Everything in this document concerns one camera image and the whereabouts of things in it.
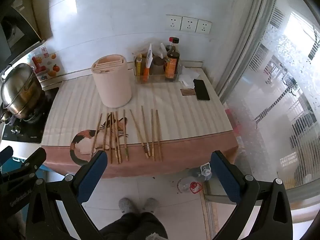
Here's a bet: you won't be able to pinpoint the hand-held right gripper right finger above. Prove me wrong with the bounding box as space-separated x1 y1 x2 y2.
210 150 293 240

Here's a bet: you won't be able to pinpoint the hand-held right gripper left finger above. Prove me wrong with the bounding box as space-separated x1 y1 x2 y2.
25 150 108 240

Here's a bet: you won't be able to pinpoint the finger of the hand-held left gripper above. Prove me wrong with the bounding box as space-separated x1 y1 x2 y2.
0 147 47 183
0 145 14 167

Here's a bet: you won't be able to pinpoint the row of wooden chopsticks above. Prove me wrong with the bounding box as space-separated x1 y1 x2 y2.
90 109 163 165

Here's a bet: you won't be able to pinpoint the clear bottle with white cap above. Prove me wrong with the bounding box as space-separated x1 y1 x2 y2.
188 164 213 182

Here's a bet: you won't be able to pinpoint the black gas stove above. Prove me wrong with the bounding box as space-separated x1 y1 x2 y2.
2 86 61 144

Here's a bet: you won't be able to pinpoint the grey slipper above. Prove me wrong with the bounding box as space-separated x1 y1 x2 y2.
118 197 135 214
142 197 158 213

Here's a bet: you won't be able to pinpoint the person's legs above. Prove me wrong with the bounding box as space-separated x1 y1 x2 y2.
99 211 169 240

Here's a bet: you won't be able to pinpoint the stainless steel pot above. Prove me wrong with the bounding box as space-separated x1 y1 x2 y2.
0 63 47 119

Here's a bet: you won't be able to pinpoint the cat print striped tablecloth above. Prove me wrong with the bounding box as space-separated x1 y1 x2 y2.
41 67 238 179

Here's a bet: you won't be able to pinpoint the black smartphone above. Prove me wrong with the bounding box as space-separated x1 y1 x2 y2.
193 79 211 101

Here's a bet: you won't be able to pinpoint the white crumpled tissue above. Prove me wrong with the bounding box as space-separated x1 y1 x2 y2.
178 66 201 88

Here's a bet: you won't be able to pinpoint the clear condiment organizer tray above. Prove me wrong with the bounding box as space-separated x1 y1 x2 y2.
133 55 184 84

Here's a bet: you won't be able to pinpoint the yellow seasoning box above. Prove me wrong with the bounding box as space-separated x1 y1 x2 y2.
135 53 143 77

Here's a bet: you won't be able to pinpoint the black range hood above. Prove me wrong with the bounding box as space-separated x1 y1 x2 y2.
0 0 46 64

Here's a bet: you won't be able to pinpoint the dark soy sauce bottle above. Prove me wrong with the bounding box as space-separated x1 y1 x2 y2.
164 37 181 81

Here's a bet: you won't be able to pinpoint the brown spice jar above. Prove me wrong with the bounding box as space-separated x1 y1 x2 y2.
152 56 166 76

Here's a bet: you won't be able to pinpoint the clear bottle with red ring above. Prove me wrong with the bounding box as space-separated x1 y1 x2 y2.
177 176 203 195

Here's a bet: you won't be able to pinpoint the fruit wall sticker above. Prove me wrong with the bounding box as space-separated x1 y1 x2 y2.
32 46 62 82

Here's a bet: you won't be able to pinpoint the wooden wall cabinet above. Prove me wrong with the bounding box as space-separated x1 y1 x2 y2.
12 0 54 41

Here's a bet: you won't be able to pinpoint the white wall socket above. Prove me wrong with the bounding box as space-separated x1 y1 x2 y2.
166 15 183 31
181 17 198 33
196 19 213 34

